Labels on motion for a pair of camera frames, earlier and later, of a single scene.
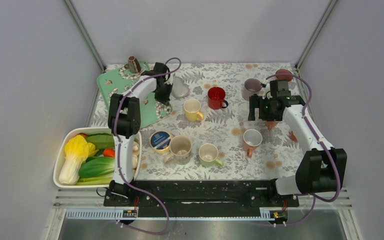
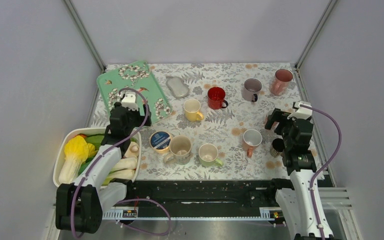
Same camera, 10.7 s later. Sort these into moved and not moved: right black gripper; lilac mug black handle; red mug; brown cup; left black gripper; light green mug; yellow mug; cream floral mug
Moved: brown cup; right black gripper; left black gripper
Not moved: light green mug; lilac mug black handle; cream floral mug; yellow mug; red mug
